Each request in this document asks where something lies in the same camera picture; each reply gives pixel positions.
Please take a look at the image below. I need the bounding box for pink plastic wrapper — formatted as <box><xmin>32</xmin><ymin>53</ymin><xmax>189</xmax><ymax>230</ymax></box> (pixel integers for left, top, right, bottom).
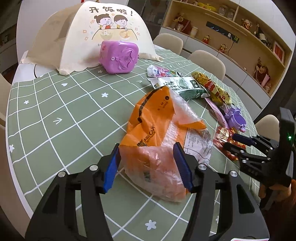
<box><xmin>205</xmin><ymin>98</ymin><xmax>229</xmax><ymax>129</ymax></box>

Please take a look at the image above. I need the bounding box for gold red snack packet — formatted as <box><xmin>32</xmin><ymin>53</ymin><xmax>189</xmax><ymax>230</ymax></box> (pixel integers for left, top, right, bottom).
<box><xmin>191</xmin><ymin>71</ymin><xmax>232</xmax><ymax>106</ymax></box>

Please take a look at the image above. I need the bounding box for orange plastic bag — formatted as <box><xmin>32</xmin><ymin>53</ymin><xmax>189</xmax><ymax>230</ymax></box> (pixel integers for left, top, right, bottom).
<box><xmin>119</xmin><ymin>86</ymin><xmax>212</xmax><ymax>202</ymax></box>

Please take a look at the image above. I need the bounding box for green white snack packet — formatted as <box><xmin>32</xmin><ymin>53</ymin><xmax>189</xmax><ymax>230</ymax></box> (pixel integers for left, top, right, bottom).
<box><xmin>148</xmin><ymin>77</ymin><xmax>210</xmax><ymax>101</ymax></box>

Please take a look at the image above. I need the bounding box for white pink candy wrapper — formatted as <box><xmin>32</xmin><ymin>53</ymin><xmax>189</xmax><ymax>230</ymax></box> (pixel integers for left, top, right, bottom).
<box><xmin>147</xmin><ymin>65</ymin><xmax>183</xmax><ymax>78</ymax></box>

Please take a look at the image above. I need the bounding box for red gold tin can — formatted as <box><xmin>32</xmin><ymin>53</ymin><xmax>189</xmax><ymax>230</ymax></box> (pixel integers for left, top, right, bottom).
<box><xmin>213</xmin><ymin>126</ymin><xmax>246</xmax><ymax>161</ymax></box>

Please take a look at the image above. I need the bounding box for right hand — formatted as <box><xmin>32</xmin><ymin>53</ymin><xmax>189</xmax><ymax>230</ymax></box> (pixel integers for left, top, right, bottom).
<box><xmin>258</xmin><ymin>179</ymin><xmax>295</xmax><ymax>210</ymax></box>

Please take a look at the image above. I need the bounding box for beige chair beside bin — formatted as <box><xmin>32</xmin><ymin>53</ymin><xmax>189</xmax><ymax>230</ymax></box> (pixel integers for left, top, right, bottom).
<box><xmin>255</xmin><ymin>114</ymin><xmax>280</xmax><ymax>141</ymax></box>

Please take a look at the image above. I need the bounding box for purple toy basket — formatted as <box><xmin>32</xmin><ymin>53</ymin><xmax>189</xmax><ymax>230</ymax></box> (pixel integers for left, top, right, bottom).
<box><xmin>222</xmin><ymin>104</ymin><xmax>246</xmax><ymax>133</ymax></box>

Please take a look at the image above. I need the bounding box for green checked tablecloth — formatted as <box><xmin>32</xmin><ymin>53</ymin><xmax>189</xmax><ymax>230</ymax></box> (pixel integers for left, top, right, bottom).
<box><xmin>5</xmin><ymin>46</ymin><xmax>266</xmax><ymax>241</ymax></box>

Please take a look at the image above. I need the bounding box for beige chair far middle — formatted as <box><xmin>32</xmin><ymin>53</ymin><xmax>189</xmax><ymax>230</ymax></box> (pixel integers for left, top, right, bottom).
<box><xmin>188</xmin><ymin>50</ymin><xmax>226</xmax><ymax>81</ymax></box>

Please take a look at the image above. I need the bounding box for wooden shelf cabinet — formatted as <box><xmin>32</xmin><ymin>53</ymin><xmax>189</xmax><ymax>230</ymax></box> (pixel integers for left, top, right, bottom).
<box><xmin>161</xmin><ymin>1</ymin><xmax>295</xmax><ymax>118</ymax></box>

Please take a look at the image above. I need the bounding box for beige chair far left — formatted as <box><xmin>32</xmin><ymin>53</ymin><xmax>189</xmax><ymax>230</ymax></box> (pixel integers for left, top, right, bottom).
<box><xmin>153</xmin><ymin>33</ymin><xmax>183</xmax><ymax>55</ymax></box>

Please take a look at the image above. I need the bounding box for beige chair near left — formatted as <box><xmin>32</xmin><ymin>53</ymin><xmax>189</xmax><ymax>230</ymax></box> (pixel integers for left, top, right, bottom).
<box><xmin>0</xmin><ymin>73</ymin><xmax>11</xmax><ymax>126</ymax></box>

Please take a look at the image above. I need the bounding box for purple square toy box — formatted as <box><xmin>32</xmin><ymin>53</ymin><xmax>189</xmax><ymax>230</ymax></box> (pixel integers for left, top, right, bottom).
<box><xmin>99</xmin><ymin>41</ymin><xmax>139</xmax><ymax>74</ymax></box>

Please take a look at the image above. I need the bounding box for beige cartoon food cover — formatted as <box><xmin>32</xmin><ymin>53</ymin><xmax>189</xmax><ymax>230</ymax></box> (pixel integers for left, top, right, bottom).
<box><xmin>21</xmin><ymin>1</ymin><xmax>162</xmax><ymax>75</ymax></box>

